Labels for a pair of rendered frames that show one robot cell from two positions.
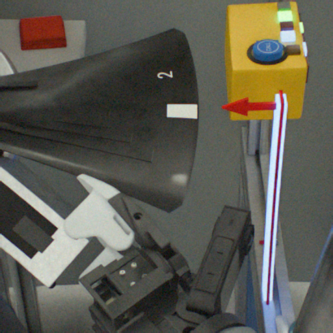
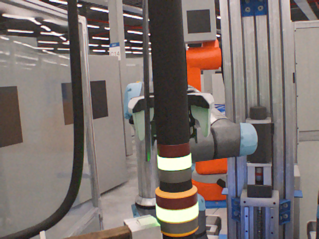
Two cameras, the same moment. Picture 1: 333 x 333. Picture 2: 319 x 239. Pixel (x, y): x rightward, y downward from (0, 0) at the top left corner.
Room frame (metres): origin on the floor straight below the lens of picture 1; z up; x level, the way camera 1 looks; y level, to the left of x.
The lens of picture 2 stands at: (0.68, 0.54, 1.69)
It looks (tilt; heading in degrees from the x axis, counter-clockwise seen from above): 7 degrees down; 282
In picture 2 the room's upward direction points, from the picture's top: 4 degrees counter-clockwise
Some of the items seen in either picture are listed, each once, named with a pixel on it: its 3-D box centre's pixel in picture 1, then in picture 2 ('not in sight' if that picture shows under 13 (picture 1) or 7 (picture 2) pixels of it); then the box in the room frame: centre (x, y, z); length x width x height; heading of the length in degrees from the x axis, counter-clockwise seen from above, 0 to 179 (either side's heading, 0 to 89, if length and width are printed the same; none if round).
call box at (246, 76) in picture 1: (262, 64); not in sight; (1.03, -0.15, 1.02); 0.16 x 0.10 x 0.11; 179
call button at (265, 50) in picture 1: (267, 51); not in sight; (0.98, -0.14, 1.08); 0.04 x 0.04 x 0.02
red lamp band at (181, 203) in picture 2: not in sight; (176, 195); (0.74, 0.22, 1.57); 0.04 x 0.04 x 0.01
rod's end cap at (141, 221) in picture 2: not in sight; (146, 227); (0.77, 0.24, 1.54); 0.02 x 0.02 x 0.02; 34
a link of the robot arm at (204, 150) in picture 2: not in sight; (184, 146); (0.78, -0.16, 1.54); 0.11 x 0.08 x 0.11; 23
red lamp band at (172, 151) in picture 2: not in sight; (173, 147); (0.74, 0.22, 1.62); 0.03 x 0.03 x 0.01
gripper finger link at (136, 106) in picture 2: not in sight; (140, 119); (0.80, 0.11, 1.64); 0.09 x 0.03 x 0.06; 77
